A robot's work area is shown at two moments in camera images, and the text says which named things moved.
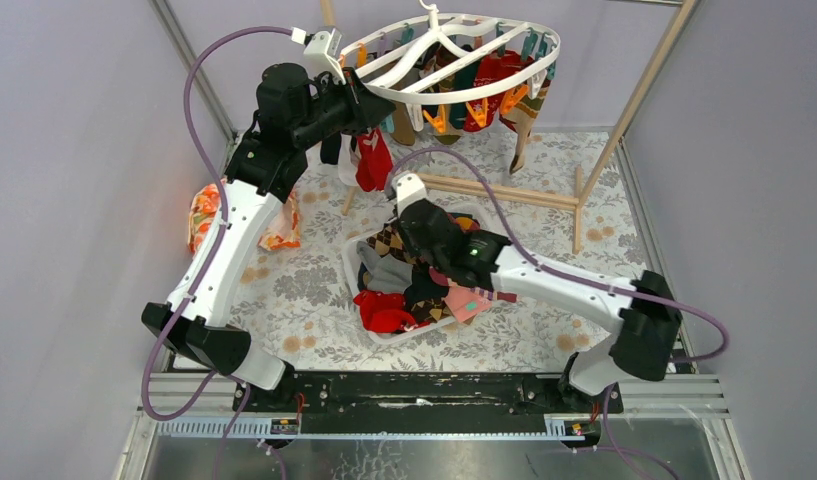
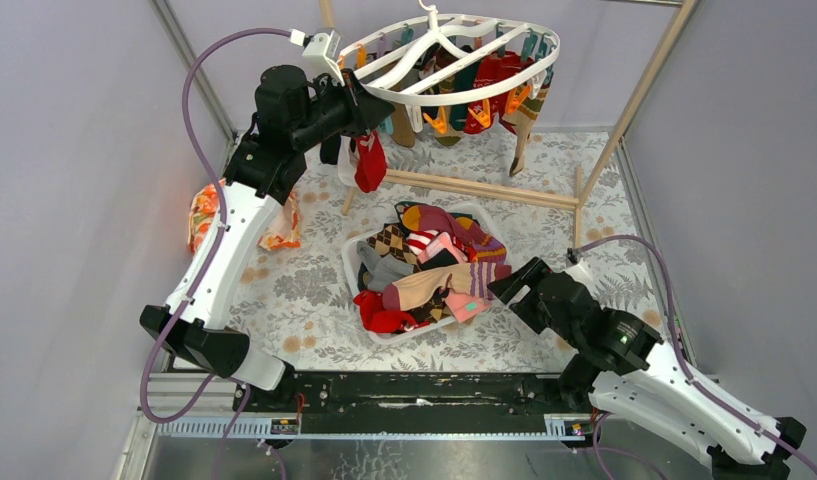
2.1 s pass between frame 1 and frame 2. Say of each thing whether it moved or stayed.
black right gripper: moved
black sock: stayed
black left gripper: stayed
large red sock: stayed
